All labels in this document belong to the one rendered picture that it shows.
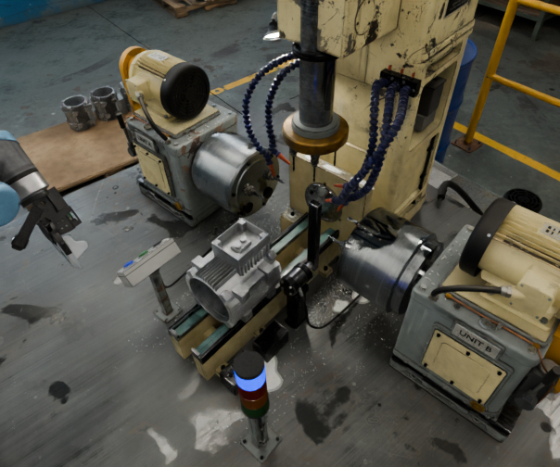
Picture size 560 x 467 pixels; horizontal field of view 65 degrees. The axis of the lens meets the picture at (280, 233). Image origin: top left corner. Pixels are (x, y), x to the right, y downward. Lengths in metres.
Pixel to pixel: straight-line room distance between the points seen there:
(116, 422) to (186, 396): 0.19
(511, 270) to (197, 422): 0.86
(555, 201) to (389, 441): 2.45
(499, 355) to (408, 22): 0.79
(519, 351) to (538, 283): 0.17
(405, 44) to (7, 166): 1.00
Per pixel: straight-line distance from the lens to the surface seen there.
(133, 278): 1.27
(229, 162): 1.43
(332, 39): 1.05
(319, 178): 1.42
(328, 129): 1.18
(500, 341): 1.07
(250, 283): 1.18
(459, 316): 1.07
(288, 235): 1.49
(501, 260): 1.02
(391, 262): 1.15
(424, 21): 1.19
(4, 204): 1.09
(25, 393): 1.52
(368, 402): 1.32
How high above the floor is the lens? 2.00
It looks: 46 degrees down
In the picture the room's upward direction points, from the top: 2 degrees counter-clockwise
